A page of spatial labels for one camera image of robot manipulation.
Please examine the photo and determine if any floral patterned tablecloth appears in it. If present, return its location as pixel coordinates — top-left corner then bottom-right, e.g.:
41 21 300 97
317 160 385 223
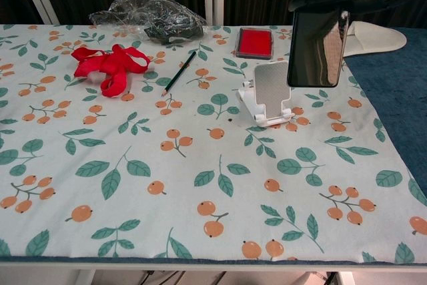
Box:
0 26 427 266

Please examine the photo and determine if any red ink pad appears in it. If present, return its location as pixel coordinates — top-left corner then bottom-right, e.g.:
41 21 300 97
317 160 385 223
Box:
236 27 274 59

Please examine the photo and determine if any red ribbon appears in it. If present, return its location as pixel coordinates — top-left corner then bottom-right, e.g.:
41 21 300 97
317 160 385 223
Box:
71 43 151 98

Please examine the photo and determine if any green pencil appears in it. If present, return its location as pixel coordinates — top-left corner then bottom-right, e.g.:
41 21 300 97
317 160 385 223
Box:
161 50 197 98

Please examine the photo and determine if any clear plastic bag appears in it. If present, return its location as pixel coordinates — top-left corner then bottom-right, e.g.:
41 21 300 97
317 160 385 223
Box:
89 0 206 45

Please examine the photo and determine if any white slipper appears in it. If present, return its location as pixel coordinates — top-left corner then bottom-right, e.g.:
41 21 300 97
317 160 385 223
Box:
343 21 408 57

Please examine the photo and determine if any white phone stand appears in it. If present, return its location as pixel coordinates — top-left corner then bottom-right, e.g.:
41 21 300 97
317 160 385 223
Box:
236 61 296 128

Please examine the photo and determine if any black smartphone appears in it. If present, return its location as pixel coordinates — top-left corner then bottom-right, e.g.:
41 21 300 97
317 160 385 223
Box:
286 9 351 88

